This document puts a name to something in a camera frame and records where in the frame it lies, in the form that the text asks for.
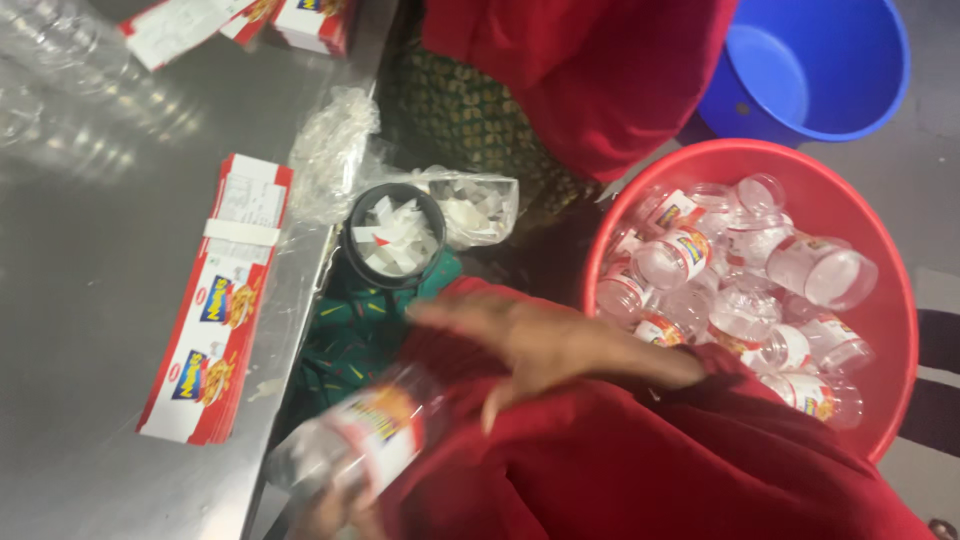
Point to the person's right hand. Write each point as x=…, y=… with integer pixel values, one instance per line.
x=570, y=352

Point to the person's left hand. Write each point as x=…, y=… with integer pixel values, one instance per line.
x=341, y=510

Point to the person's left fingers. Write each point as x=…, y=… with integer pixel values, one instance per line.
x=337, y=499

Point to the clear labelled plastic jar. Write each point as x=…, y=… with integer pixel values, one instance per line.
x=367, y=435

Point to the person's green patterned garment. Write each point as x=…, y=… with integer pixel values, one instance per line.
x=352, y=337

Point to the banded stack of red labels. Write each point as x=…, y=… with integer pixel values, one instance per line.
x=214, y=315

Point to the black round cup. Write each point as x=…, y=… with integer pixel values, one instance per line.
x=352, y=259

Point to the white paper scraps heap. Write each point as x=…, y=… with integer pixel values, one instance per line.
x=394, y=236

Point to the white paper band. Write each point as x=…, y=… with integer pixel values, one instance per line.
x=241, y=232

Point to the clear bag of paper scraps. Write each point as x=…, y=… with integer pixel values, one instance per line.
x=480, y=210

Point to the empty crumpled clear plastic bag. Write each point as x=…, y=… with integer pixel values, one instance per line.
x=334, y=150

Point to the heap of clear plastic jars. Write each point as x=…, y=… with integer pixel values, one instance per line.
x=735, y=285

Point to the thick stack of red labels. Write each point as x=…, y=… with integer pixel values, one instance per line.
x=315, y=22

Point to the loose stack of red labels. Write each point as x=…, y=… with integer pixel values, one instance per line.
x=176, y=26

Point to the clear unlabelled plastic bottles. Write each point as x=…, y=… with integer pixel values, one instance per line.
x=52, y=45

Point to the red plastic tub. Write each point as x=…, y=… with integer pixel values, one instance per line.
x=892, y=352

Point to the blue plastic bucket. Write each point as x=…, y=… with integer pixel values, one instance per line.
x=810, y=75

